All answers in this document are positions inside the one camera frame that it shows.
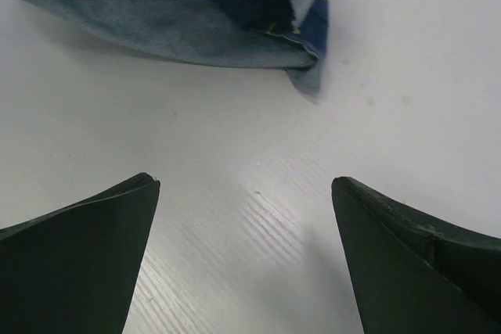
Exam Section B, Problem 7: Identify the blue pillowcase with fish print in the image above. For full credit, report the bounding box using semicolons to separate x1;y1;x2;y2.
22;0;329;97

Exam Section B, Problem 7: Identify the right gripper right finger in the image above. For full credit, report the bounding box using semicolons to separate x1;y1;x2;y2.
331;177;500;333

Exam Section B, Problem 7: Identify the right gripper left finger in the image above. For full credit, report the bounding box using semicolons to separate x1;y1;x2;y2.
1;173;160;333

